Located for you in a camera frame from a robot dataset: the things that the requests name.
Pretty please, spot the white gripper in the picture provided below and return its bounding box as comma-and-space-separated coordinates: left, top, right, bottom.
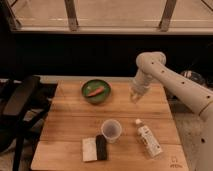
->
130, 81, 149, 103

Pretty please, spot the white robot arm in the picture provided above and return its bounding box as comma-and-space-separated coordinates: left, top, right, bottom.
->
130, 52, 213, 171

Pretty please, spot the orange carrot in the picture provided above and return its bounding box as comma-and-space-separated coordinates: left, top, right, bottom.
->
87, 87, 104, 97

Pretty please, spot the green plate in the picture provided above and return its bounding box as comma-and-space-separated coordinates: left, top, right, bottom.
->
81, 79, 111, 104

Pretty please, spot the round metal object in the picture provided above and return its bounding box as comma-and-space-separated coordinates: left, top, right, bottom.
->
181, 70, 205, 86

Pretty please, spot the clear plastic cup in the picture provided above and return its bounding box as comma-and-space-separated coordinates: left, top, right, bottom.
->
101, 119, 122, 143

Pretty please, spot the white bottle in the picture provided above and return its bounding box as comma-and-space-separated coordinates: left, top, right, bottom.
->
135, 119, 163, 157

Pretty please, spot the black sponge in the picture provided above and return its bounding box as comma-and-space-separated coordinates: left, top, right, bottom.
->
96, 135, 107, 160

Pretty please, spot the white sponge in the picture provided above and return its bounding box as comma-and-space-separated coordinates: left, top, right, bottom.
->
82, 138, 97, 162

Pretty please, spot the black chair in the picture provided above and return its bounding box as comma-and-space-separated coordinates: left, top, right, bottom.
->
0, 76, 57, 171

